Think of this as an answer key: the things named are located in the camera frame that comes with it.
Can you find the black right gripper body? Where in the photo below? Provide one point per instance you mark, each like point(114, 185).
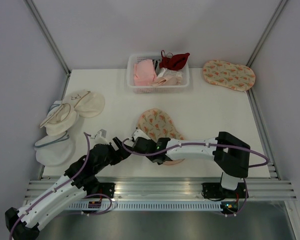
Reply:
point(150, 158)

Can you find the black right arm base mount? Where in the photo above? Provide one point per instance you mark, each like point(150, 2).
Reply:
point(214, 192)

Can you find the floral mesh laundry bag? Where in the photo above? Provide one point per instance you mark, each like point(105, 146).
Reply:
point(156, 124)
point(236, 77)

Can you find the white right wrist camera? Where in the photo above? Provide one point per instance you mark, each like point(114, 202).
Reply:
point(139, 133)

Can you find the aluminium frame post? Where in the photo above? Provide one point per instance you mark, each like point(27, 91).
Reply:
point(34, 11)
point(268, 29)

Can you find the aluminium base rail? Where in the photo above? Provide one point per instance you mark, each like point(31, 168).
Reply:
point(134, 189)

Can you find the dark red bra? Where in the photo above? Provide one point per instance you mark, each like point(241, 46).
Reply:
point(175, 62)

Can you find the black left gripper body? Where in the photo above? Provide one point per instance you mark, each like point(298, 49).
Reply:
point(110, 159)

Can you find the white plastic basket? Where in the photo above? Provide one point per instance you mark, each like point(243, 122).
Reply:
point(138, 57)

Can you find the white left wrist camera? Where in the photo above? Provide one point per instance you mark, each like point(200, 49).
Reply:
point(99, 137)

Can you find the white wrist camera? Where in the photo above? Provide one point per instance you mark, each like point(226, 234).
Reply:
point(139, 133)
point(99, 137)

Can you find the white slotted cable duct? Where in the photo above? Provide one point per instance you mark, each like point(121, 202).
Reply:
point(146, 206)

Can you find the cream laundry bag tan trim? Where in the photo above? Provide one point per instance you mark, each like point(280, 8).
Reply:
point(59, 119)

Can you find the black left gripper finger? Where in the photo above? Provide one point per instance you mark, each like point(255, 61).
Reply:
point(118, 143)
point(121, 154)

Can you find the white laundry bag blue trim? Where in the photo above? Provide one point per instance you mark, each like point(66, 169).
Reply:
point(52, 151)

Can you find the left aluminium frame post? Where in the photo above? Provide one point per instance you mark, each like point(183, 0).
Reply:
point(34, 11)

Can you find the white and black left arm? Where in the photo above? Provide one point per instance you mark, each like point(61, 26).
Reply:
point(78, 181)

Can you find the right aluminium frame post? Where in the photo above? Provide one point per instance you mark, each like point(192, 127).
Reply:
point(268, 29)

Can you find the beige bra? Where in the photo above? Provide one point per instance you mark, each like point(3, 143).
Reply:
point(170, 80)

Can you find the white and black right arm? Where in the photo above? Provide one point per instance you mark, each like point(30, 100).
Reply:
point(231, 154)

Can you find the pink bra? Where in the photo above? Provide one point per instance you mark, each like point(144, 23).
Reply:
point(144, 73)

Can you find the white bra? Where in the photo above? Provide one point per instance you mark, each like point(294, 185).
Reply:
point(164, 72)

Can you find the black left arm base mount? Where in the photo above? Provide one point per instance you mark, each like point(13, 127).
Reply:
point(106, 188)

